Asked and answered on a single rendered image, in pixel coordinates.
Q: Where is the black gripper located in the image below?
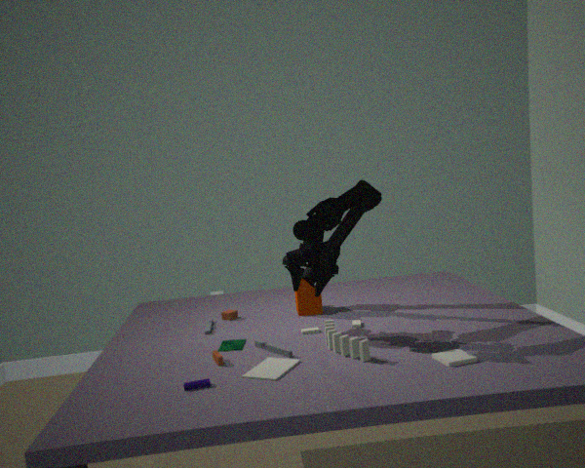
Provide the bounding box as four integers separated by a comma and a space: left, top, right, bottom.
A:
282, 241, 338, 296

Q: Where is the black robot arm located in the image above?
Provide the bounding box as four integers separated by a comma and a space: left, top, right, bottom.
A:
287, 180, 382, 288

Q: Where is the dark blue flat bar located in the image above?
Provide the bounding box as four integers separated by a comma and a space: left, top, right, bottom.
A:
183, 379, 210, 391

